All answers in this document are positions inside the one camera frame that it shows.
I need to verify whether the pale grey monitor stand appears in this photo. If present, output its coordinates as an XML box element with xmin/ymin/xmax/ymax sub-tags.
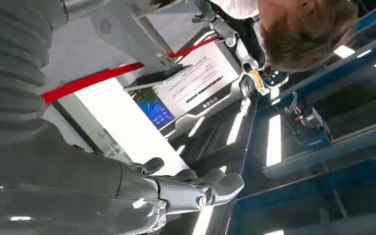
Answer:
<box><xmin>89</xmin><ymin>0</ymin><xmax>192</xmax><ymax>78</ymax></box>

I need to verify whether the ribbed grey right arm sleeve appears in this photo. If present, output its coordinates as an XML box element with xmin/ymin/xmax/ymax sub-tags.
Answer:
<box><xmin>0</xmin><ymin>0</ymin><xmax>69</xmax><ymax>147</ymax></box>

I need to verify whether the monitor with lit screen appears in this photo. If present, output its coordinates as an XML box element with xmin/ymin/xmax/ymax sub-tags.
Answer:
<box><xmin>125</xmin><ymin>40</ymin><xmax>244</xmax><ymax>131</ymax></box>

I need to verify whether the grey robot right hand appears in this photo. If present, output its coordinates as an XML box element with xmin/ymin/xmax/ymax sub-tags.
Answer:
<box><xmin>0</xmin><ymin>122</ymin><xmax>245</xmax><ymax>235</ymax></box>

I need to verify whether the dark flat tablet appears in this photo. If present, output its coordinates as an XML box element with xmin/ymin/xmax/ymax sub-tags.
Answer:
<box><xmin>124</xmin><ymin>64</ymin><xmax>192</xmax><ymax>92</ymax></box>

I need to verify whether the black glossy panel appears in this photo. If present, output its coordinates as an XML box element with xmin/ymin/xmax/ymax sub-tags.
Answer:
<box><xmin>167</xmin><ymin>97</ymin><xmax>260</xmax><ymax>177</ymax></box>

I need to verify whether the blue metal shelf frame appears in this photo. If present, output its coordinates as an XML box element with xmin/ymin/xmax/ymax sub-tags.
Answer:
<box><xmin>228</xmin><ymin>0</ymin><xmax>376</xmax><ymax>235</ymax></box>

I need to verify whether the blue power tool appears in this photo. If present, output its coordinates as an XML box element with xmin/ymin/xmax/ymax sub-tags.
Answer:
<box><xmin>284</xmin><ymin>93</ymin><xmax>332</xmax><ymax>152</ymax></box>

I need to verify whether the red tape strip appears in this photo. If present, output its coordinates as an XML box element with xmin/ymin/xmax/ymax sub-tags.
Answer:
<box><xmin>40</xmin><ymin>35</ymin><xmax>222</xmax><ymax>105</ymax></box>

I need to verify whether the person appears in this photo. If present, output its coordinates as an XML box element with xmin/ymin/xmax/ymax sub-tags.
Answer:
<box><xmin>208</xmin><ymin>0</ymin><xmax>359</xmax><ymax>72</ymax></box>

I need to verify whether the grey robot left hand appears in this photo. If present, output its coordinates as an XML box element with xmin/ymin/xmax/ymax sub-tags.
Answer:
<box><xmin>239</xmin><ymin>69</ymin><xmax>290</xmax><ymax>98</ymax></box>

